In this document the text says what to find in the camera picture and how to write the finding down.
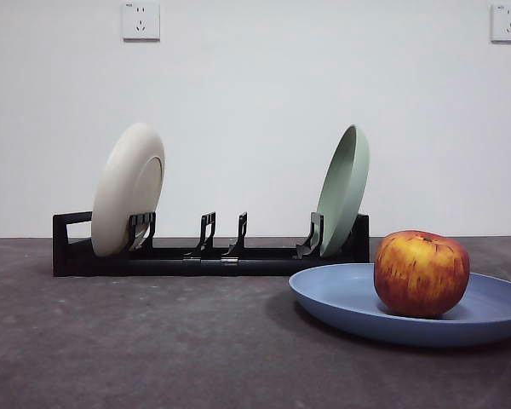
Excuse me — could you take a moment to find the blue plate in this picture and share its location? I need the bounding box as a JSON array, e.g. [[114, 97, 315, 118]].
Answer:
[[288, 262, 511, 349]]

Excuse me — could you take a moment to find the red yellow apple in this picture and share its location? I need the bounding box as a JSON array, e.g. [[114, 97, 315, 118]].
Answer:
[[373, 229, 471, 320]]

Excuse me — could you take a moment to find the green plate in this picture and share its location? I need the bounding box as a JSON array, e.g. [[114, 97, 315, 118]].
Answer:
[[315, 124, 371, 258]]

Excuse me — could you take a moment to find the black plate rack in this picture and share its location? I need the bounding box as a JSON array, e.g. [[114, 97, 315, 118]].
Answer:
[[52, 210, 370, 278]]

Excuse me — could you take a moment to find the beige plate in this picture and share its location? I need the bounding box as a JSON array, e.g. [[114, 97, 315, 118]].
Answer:
[[90, 122, 167, 258]]

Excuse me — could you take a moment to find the white wall socket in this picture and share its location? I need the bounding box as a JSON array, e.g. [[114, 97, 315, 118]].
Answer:
[[120, 1, 162, 43], [490, 3, 511, 44]]

